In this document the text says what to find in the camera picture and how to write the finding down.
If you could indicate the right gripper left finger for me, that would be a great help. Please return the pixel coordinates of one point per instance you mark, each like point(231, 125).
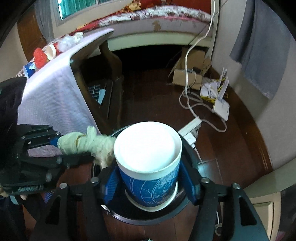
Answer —
point(99, 191)

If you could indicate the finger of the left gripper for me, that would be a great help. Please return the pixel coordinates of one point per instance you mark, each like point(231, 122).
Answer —
point(54, 141)
point(74, 160)

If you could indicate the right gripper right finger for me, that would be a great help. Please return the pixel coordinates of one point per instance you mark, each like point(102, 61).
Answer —
point(201, 191)

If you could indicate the beige plastic bag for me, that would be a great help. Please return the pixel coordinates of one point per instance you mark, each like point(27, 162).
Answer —
point(99, 146)

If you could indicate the blue paper cup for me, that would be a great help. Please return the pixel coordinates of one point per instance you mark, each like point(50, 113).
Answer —
point(148, 155)
point(29, 69)

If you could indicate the black round trash bin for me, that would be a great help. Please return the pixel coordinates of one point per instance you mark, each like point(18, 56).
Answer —
point(122, 209)

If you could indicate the pink floral tablecloth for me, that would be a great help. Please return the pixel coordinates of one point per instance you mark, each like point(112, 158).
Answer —
point(53, 97)

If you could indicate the white power strip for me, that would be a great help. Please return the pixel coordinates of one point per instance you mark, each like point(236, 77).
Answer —
point(190, 131)

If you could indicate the white wifi router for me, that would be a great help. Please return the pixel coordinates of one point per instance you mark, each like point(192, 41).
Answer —
point(213, 90)

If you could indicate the red paper cup lying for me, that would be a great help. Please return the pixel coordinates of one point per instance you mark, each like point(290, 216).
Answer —
point(51, 51)

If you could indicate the crumpled clear plastic wrap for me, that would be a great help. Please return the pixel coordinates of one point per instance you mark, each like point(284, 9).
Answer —
point(68, 41)

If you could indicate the brown wooden door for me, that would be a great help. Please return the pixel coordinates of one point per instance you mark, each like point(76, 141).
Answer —
point(29, 33)

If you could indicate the cardboard box on floor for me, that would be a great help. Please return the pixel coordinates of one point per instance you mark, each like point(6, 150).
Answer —
point(197, 65)

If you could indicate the grey curtain left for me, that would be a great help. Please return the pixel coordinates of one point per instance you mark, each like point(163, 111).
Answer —
point(44, 20)

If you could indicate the window with green curtain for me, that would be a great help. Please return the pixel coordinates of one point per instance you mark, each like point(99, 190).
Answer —
point(65, 10)

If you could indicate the bed with floral sheet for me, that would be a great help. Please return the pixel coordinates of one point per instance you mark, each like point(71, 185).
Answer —
point(160, 25)

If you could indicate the grey curtain by headboard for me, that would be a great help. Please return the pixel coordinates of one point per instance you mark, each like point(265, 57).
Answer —
point(262, 47)

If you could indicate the red yellow patterned blanket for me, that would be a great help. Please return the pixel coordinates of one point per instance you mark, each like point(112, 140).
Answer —
point(140, 5)

